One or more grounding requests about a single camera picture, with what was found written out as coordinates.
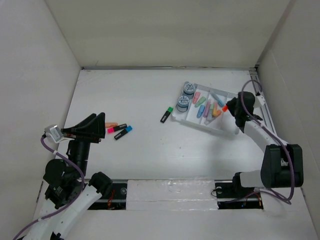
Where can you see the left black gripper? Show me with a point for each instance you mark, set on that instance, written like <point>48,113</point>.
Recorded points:
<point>91,132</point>

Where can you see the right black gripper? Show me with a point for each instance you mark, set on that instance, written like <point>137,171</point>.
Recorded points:
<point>230,104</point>

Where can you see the pink cap black highlighter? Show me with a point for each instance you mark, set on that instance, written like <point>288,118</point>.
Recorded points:
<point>116,128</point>

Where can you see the blue cap clear marker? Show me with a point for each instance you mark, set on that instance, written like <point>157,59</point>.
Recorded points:
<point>219,101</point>

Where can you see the yellow cap translucent marker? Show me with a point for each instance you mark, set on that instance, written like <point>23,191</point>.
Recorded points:
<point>216,112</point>

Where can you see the green cap clear marker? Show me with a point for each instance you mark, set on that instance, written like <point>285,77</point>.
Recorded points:
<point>210,112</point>

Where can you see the purple translucent marker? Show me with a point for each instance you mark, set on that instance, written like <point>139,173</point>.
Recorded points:
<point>207,109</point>

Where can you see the blue cap black highlighter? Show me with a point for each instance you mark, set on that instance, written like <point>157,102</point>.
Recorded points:
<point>123,133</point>

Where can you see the green eraser case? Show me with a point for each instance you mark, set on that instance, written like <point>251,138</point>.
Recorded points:
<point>200,101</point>

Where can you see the blue eraser case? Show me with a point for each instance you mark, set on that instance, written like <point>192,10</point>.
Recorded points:
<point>200,112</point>

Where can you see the blue patterned tape roll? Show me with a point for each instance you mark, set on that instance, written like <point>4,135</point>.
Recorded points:
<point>189,89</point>

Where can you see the green cap black highlighter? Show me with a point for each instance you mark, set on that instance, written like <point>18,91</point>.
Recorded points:
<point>166,115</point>

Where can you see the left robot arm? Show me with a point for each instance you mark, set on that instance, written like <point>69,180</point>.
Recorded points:
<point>67,196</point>

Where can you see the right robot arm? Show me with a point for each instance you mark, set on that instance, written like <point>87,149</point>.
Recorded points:
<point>282,165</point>

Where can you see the white divided organizer tray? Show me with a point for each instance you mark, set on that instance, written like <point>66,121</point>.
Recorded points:
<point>224,124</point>

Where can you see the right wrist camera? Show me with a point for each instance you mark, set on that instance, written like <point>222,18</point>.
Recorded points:
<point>259,100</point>

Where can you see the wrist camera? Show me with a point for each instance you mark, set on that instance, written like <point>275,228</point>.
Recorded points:
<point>54,133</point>
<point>259,100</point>

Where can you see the aluminium frame profile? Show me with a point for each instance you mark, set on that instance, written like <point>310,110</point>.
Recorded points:
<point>262,109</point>

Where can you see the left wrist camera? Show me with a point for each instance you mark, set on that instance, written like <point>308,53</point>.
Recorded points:
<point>54,133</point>

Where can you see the metal mounting rail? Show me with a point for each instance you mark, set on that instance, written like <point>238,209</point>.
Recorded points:
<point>177,195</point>

